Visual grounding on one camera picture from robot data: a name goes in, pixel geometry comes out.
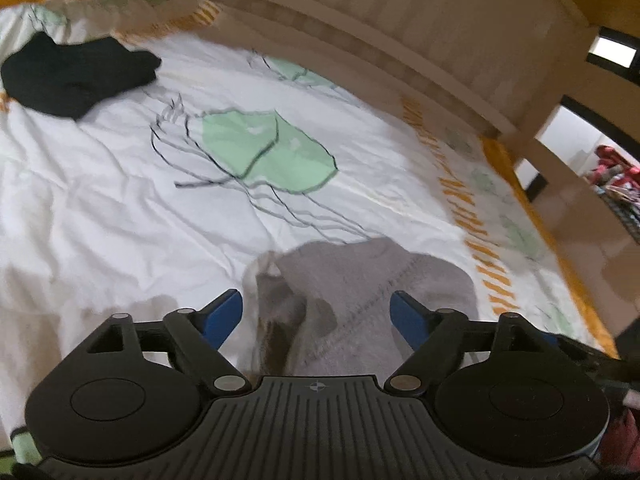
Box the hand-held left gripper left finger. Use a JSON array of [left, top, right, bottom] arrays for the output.
[[75, 288, 252, 397]]

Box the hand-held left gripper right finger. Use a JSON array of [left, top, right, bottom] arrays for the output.
[[384, 289, 562, 397]]

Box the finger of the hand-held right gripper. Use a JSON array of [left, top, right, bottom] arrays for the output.
[[542, 331, 640, 401]]

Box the grey hooded knit sweater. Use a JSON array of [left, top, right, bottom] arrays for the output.
[[242, 237, 480, 377]]

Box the colourful clothes pile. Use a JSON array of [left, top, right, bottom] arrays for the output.
[[582, 144, 640, 246]]

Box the person's red garment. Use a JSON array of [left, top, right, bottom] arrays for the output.
[[597, 390, 640, 468]]

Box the white leaf-print duvet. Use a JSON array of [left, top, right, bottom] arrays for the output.
[[0, 0, 621, 466]]

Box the black folded garment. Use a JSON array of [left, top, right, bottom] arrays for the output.
[[1, 31, 163, 122]]

